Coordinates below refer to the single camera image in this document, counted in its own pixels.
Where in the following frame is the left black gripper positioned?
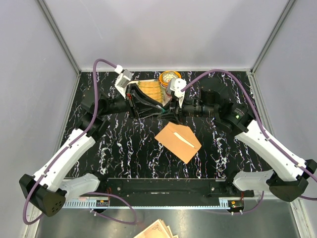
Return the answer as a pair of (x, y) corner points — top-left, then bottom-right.
(99, 83), (163, 121)

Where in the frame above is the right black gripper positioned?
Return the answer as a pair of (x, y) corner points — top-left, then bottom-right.
(158, 93), (217, 125)

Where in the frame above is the green white glue stick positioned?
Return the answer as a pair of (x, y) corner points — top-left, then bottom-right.
(159, 107), (166, 115)

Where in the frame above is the brown paper envelope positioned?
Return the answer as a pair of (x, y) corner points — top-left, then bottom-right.
(155, 122), (202, 164)

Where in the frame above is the ornate bordered letter paper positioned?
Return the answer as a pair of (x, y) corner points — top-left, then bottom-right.
(173, 132), (195, 148)

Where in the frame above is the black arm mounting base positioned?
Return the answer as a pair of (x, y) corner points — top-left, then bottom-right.
(106, 178), (254, 198)

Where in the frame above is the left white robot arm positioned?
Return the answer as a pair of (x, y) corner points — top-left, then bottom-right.
(19, 83), (164, 217)

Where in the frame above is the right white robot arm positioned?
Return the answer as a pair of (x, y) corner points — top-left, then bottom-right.
(163, 90), (317, 202)

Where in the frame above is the yellow woven bamboo basket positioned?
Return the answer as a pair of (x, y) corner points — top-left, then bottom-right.
(137, 80), (163, 104)

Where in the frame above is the yellow patterned bowl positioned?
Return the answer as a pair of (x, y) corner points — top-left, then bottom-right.
(159, 70), (181, 86)

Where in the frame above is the stack of spare letters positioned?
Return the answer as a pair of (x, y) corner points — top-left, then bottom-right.
(134, 219), (179, 238)

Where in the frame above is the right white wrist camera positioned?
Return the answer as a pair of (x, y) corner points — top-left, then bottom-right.
(165, 78), (187, 107)

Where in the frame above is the slotted cable duct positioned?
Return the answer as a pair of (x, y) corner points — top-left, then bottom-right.
(63, 196), (244, 210)

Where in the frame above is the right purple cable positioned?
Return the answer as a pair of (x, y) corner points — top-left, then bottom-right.
(182, 69), (317, 215)

